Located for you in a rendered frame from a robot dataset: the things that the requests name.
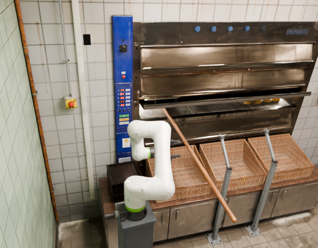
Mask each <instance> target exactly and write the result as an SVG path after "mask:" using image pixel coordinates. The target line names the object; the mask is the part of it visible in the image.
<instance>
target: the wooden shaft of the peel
mask: <svg viewBox="0 0 318 248"><path fill-rule="evenodd" d="M163 110H164V112H165V113H166V115H167V116H168V118H169V120H170V121H171V123H172V124H173V126H174V128H175V129H176V131H177V133H178V134H179V136H180V137H181V139H182V141H183V142H184V144H185V146H186V147H187V149H188V151H189V152H190V154H191V156H192V157H193V159H194V161H195V162H196V164H197V165H198V167H199V169H200V170H201V172H202V173H203V175H204V177H205V178H206V180H207V182H208V183H209V185H210V186H211V188H212V190H213V191H214V193H215V195H216V196H217V198H218V199H219V201H220V203H221V204H222V206H223V207H224V209H225V211H226V212H227V214H228V216H229V217H230V219H231V220H232V222H233V223H236V222H237V219H236V217H235V216H234V214H233V213H232V211H231V210H230V208H229V206H228V205H227V204H226V202H225V200H224V199H223V197H222V196H221V194H220V193H219V191H218V189H217V188H216V186H215V185H214V183H213V182H212V180H211V178H210V177H209V175H208V174H207V172H206V171H205V169H204V167H203V166H202V164H201V163H200V161H199V160H198V158H197V156H196V155H195V153H194V152H193V150H192V149H191V147H190V145H189V144H188V142H187V141H186V139H185V138H184V136H183V134H182V133H181V131H180V130H179V128H178V127H177V125H176V124H175V122H174V121H173V119H172V117H171V116H170V114H169V112H168V111H167V109H166V108H163Z"/></svg>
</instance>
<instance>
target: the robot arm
mask: <svg viewBox="0 0 318 248"><path fill-rule="evenodd" d="M127 132H128V134H129V136H130V142H131V151H132V157H133V159H134V160H136V161H141V160H144V159H149V158H155V173H154V177H152V178H149V177H142V176H131V177H129V178H127V179H126V180H125V183H124V200H125V202H124V203H122V204H118V205H117V207H116V208H117V209H116V210H114V213H111V214H107V215H105V219H106V218H110V217H116V218H118V217H119V218H120V220H121V222H124V221H125V220H126V219H128V220H130V221H140V220H142V219H143V218H145V216H146V215H147V207H146V205H145V204H146V200H168V199H170V198H171V197H172V196H173V195H174V193H175V185H174V181H173V175H172V169H171V161H172V159H173V158H177V157H181V156H180V155H172V156H171V155H170V146H171V145H173V144H182V142H181V141H173V139H170V136H171V127H170V125H169V124H168V123H167V122H165V121H138V120H135V121H132V122H130V123H129V125H128V127H127ZM143 138H152V139H153V140H154V147H146V148H145V147H144V141H143Z"/></svg>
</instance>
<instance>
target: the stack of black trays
mask: <svg viewBox="0 0 318 248"><path fill-rule="evenodd" d="M106 168H107V173H106V174H107V181H108V186H109V190H110V194H111V198H112V202H119V201H124V183H125V180H126V179H127V178H129V177H131V176H141V174H140V172H139V170H138V167H137V165H136V163H135V160H133V161H127V162H121V163H115V164H109V165H106Z"/></svg>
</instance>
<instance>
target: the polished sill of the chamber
mask: <svg viewBox="0 0 318 248"><path fill-rule="evenodd" d="M295 108H296V107H295V106H293V105H285V106H275V107H264V108H254V109H243V110H232V111H221V112H211V113H200V114H189V115H179V116H171V117H172V119H173V121H174V122H182V121H192V120H201V119H212V118H222V117H232V116H241V115H252V114H262V113H272V112H282V111H292V110H295ZM139 120H140V121H165V122H167V123H170V122H171V121H170V120H169V118H168V117H157V118H147V119H139Z"/></svg>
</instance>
